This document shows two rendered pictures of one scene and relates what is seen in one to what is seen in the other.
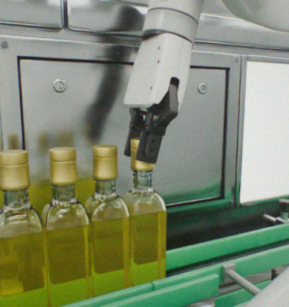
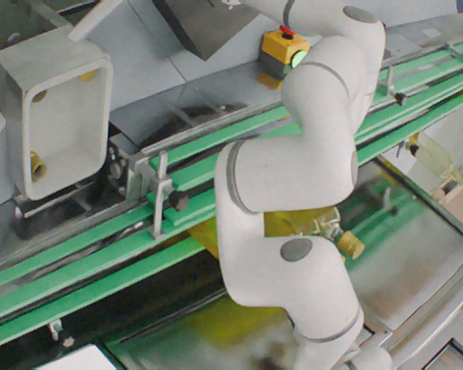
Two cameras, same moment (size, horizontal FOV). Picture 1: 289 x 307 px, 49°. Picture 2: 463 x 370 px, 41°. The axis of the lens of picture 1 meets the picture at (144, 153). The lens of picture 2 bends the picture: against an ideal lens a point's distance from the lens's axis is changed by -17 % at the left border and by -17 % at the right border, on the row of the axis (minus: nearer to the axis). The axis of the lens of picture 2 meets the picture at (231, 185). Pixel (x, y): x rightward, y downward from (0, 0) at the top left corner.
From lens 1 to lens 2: 105 cm
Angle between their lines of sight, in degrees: 66
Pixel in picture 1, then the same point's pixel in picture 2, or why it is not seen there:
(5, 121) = not seen: hidden behind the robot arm
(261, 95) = not seen: outside the picture
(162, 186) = (198, 327)
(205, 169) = (163, 356)
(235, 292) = (128, 224)
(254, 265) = (125, 246)
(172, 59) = not seen: hidden behind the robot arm
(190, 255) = (160, 259)
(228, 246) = (122, 277)
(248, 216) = (54, 346)
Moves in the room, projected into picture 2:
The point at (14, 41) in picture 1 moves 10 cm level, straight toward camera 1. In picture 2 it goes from (383, 337) to (402, 303)
